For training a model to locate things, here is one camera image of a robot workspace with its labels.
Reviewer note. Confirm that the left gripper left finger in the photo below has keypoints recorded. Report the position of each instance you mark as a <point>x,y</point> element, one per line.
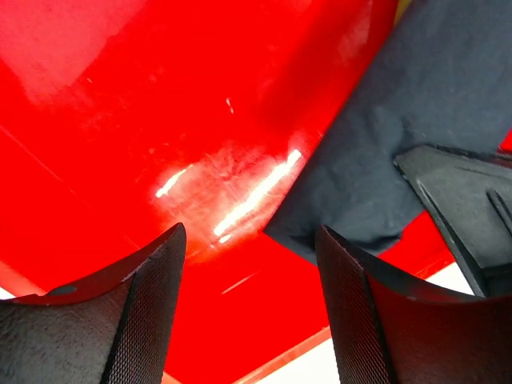
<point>112,326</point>

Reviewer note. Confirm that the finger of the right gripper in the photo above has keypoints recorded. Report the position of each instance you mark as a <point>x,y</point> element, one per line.
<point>468,196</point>

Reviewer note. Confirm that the black paper napkin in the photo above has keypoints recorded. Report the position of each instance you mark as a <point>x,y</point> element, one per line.
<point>442,77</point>

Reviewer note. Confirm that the red plastic tray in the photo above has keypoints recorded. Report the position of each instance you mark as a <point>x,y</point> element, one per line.
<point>120,119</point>

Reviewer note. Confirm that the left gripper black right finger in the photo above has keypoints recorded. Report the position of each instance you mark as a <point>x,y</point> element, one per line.
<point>389,326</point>

